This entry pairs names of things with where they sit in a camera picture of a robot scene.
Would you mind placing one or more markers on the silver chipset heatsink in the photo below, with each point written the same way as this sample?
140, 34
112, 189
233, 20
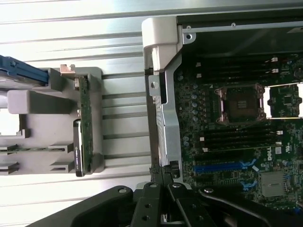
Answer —
273, 184

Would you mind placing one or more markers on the silver CPU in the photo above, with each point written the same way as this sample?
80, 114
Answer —
8, 123

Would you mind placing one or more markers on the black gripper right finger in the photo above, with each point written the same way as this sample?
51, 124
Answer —
187, 208

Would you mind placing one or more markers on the blue expansion slot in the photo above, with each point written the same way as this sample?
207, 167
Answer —
217, 168

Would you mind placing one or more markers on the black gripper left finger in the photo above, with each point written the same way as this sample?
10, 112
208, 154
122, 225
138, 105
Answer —
146, 203

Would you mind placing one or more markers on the green motherboard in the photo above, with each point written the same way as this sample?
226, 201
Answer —
185, 132

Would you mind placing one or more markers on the hard disk in blue carrier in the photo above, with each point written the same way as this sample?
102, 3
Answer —
23, 68

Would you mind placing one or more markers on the CPU socket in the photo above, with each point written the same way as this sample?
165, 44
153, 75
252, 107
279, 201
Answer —
239, 104

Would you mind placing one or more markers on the grey parts rack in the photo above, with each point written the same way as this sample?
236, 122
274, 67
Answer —
47, 132

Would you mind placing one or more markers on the green RAM stick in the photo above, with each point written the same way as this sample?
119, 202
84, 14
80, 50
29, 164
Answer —
35, 149

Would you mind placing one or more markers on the metal socket cover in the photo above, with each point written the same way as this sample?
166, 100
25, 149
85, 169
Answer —
286, 101

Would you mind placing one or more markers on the open black PC case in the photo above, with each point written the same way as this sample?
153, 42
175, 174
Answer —
170, 118

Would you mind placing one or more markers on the black-latched black RAM slot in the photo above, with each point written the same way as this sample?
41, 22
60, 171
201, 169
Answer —
236, 67
239, 131
239, 142

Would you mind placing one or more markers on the white-latched black RAM slot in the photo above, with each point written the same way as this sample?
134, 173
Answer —
239, 136
239, 147
236, 73
236, 62

